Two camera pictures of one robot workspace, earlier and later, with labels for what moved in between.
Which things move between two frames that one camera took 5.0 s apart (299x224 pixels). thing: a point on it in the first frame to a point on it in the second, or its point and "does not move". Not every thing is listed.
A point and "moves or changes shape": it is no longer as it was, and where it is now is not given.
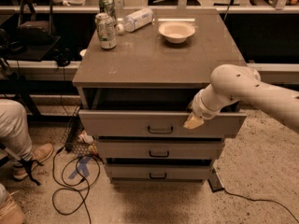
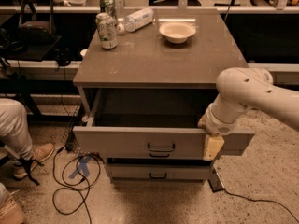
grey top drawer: [158, 123] moves or changes shape
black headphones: [63, 59] does not move
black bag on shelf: [35, 25] does not move
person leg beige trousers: [14, 129] does not move
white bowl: [177, 32] does not move
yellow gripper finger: [192, 121] to [213, 145]
